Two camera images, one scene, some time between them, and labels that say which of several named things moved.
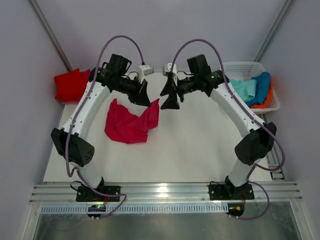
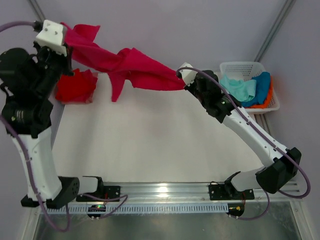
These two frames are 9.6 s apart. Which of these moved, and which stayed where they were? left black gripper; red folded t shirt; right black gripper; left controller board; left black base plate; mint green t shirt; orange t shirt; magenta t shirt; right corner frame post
Moved: left black gripper; magenta t shirt; right black gripper
Stayed: red folded t shirt; right corner frame post; orange t shirt; mint green t shirt; left controller board; left black base plate
